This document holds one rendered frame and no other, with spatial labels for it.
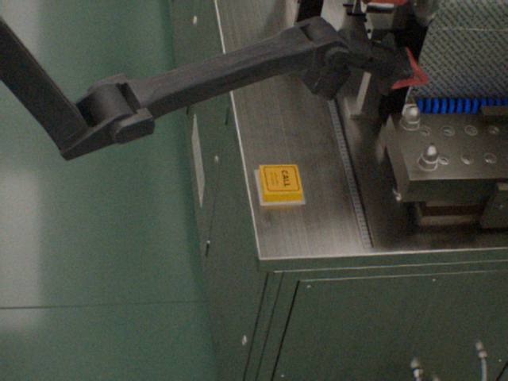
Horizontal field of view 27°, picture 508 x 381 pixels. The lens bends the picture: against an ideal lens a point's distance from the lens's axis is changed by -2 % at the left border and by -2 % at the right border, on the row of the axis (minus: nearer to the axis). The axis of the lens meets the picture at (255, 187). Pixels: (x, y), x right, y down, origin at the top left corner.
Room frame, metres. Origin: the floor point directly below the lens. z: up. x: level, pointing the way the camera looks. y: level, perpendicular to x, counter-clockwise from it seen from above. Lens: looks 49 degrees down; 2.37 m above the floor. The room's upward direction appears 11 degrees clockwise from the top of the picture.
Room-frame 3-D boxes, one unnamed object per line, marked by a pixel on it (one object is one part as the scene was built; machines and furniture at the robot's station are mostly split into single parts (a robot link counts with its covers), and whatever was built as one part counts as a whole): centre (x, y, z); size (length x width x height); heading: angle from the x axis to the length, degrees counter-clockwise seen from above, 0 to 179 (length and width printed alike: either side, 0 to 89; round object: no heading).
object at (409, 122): (1.38, -0.25, 1.05); 0.04 x 0.04 x 0.04
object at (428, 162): (1.29, -0.29, 1.05); 0.04 x 0.04 x 0.04
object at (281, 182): (1.29, -0.04, 0.91); 0.07 x 0.07 x 0.02; 16
